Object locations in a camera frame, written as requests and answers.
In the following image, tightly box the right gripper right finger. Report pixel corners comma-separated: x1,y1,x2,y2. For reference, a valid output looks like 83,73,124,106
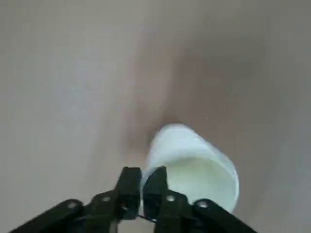
142,166,258,233

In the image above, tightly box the small white cup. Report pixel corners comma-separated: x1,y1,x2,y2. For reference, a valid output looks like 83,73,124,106
142,123,240,214

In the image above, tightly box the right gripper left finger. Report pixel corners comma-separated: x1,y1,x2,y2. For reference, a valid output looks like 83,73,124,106
9,166,143,233

